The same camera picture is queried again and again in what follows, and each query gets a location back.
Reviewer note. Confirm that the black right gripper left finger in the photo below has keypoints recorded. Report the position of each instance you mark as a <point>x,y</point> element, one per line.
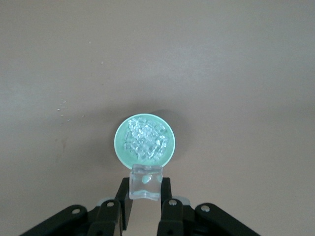
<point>103,218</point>

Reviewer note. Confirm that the pile of clear ice cubes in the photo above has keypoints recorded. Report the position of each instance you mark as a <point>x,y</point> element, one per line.
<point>145,140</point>

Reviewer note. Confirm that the clear single ice cube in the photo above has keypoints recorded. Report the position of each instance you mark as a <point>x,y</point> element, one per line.
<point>145,189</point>

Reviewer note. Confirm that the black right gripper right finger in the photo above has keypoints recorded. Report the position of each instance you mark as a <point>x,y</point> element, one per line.
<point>177,218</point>

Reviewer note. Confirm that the brown table cover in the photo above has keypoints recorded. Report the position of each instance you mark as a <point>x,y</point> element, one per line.
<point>157,61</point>

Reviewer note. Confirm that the green ceramic bowl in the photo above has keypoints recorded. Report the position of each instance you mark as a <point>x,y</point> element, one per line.
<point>120,145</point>

